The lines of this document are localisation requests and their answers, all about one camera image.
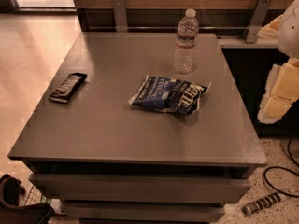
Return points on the right grey metal bracket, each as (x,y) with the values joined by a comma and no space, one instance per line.
(257,18)

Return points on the wire mesh basket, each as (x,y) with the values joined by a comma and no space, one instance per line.
(35,197)

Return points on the black rxbar chocolate bar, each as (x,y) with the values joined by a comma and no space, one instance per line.
(65,91)

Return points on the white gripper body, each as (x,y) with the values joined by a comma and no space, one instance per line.
(290,32)

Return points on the clear plastic water bottle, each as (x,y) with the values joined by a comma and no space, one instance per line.
(187,32)

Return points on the blue kettle chips bag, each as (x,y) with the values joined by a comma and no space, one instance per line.
(169,95)

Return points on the grey metal bracket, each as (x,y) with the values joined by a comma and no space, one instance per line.
(257,18)
(120,15)

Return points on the black white snack bar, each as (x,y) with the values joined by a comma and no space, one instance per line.
(263,203)

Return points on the left grey metal bracket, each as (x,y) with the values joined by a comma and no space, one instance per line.
(120,15)

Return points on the grey drawer cabinet table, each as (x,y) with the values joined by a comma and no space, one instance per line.
(110,162)

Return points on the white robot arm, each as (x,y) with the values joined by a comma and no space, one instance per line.
(288,42)

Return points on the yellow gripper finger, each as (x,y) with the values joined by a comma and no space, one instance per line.
(272,109)
(287,84)

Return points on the dark chair base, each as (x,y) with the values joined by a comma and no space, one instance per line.
(11,212)

